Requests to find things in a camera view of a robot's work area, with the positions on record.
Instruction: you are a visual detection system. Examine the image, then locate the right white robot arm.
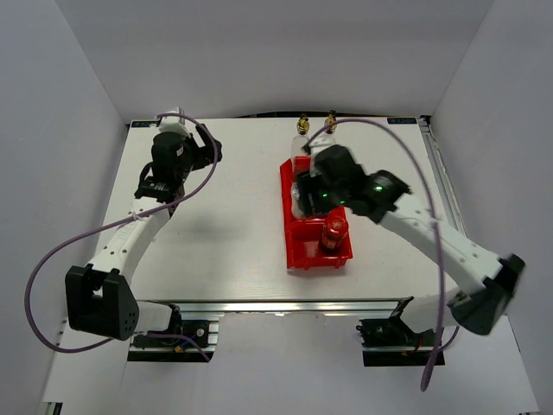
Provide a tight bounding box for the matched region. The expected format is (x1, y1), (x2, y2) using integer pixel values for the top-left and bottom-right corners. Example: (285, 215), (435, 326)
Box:
(297, 144), (525, 345)

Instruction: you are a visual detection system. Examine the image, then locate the right blue table sticker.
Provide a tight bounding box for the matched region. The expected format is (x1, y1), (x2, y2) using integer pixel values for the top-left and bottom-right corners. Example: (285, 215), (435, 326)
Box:
(387, 117), (417, 125)

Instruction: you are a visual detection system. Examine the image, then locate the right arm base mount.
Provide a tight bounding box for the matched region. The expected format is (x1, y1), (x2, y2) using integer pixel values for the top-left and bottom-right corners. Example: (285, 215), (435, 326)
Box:
(356, 297), (435, 367)

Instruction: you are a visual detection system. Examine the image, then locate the red lid dark jar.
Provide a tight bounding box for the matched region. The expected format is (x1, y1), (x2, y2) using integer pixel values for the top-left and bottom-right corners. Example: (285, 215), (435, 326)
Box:
(319, 215), (349, 252)

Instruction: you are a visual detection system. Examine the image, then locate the steel lid white powder jar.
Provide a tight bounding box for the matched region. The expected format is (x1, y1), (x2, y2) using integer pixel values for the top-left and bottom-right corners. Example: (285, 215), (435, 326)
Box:
(290, 182), (304, 220)

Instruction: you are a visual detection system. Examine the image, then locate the blue table sticker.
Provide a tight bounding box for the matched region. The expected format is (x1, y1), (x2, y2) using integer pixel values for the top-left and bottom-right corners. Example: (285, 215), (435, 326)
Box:
(130, 120), (159, 128)
(387, 117), (417, 125)

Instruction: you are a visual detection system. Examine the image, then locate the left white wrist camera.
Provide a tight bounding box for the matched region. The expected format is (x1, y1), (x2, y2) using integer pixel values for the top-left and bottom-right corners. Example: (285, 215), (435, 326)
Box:
(156, 106), (190, 137)

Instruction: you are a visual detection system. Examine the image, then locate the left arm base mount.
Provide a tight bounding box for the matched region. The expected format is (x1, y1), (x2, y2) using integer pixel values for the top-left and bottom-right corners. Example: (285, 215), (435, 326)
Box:
(127, 305), (220, 363)

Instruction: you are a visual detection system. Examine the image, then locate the left blue table sticker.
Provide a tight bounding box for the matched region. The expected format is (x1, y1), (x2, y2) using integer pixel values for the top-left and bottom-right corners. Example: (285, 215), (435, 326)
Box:
(130, 120), (159, 128)

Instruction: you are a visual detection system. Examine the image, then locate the red plastic divided bin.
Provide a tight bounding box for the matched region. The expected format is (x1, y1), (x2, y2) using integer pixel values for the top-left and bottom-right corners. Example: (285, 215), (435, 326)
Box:
(280, 159), (353, 270)

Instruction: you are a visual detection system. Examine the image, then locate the clear glass cruet bottle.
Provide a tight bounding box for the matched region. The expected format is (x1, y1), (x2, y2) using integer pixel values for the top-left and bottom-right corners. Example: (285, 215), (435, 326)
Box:
(290, 114), (310, 175)

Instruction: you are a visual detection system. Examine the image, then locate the dark sauce cruet bottle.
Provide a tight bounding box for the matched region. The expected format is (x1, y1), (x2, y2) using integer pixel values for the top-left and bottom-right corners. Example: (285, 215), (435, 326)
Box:
(317, 110), (336, 147)

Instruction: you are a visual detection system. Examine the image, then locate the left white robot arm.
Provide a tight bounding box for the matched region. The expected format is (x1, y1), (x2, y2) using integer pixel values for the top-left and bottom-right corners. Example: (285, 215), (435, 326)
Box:
(65, 124), (222, 345)

